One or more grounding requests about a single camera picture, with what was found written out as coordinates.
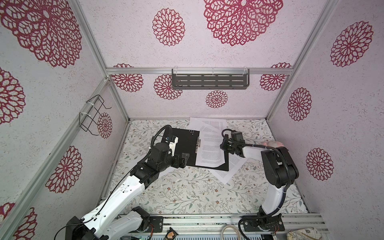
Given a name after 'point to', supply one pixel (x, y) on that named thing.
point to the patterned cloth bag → (304, 233)
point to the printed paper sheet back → (208, 127)
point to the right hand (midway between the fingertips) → (220, 142)
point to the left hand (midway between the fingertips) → (180, 155)
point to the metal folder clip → (198, 144)
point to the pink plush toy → (274, 144)
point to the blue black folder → (187, 142)
